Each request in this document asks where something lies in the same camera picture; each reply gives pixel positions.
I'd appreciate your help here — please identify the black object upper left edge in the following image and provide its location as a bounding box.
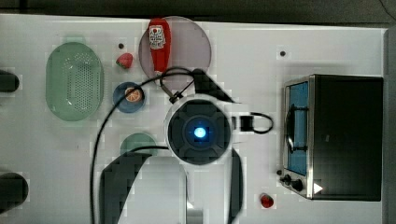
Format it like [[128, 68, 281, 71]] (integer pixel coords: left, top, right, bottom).
[[0, 70, 20, 92]]

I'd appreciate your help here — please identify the red strawberry near oven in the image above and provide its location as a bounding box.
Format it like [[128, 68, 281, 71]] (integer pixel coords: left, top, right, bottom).
[[260, 193, 275, 209]]

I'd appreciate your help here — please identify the blue small bowl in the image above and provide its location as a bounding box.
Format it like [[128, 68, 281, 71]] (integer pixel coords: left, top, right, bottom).
[[113, 82, 146, 113]]

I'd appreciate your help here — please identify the orange slice toy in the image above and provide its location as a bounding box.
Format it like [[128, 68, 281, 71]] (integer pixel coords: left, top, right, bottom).
[[124, 87, 143, 104]]

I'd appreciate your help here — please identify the silver black toaster oven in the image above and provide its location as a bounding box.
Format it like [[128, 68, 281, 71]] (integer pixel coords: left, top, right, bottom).
[[278, 74, 384, 202]]

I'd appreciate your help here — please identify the green perforated colander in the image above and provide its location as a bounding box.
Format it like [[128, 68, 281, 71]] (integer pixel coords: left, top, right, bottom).
[[46, 42, 104, 121]]

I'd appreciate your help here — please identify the green round cup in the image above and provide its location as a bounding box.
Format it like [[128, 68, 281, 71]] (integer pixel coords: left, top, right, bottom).
[[120, 133, 156, 155]]

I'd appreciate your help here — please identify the red ketchup bottle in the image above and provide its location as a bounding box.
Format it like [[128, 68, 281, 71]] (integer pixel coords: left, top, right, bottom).
[[148, 18, 172, 76]]

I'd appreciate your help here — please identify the black object edge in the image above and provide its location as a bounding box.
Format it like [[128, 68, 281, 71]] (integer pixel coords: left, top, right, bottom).
[[0, 173, 29, 214], [0, 70, 20, 92]]

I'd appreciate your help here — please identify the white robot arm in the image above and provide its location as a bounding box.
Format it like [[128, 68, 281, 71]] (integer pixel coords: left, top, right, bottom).
[[99, 67, 244, 224]]

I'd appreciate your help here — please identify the black object lower left edge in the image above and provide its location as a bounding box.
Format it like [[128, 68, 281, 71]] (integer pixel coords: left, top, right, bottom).
[[0, 173, 29, 214]]

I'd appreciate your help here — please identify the red strawberry near plate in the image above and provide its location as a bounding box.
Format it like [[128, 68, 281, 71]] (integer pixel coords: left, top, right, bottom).
[[116, 52, 134, 69]]

